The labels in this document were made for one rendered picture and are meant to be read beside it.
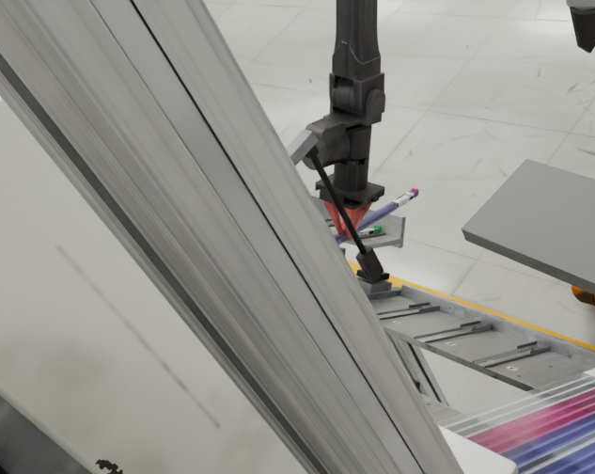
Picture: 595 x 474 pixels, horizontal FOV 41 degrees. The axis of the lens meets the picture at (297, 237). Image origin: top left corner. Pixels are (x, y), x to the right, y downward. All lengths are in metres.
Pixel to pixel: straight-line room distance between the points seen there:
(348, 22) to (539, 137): 1.73
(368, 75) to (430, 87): 2.05
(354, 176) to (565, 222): 0.57
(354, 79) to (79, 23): 1.07
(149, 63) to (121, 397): 0.23
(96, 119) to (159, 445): 0.26
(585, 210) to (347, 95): 0.67
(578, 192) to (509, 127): 1.21
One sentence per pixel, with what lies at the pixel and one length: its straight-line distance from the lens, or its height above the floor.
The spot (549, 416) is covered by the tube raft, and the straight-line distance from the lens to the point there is 1.04.
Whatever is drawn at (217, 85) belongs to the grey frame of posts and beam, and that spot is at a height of 1.73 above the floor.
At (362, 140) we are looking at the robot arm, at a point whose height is 1.09.
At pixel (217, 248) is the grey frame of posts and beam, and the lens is 0.19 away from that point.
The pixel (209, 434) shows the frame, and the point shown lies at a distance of 0.43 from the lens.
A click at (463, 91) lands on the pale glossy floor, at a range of 3.19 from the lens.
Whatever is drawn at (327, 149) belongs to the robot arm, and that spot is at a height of 1.13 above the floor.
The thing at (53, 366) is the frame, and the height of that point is 1.61.
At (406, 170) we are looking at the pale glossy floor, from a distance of 2.92.
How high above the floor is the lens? 1.82
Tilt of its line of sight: 39 degrees down
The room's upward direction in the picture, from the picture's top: 31 degrees counter-clockwise
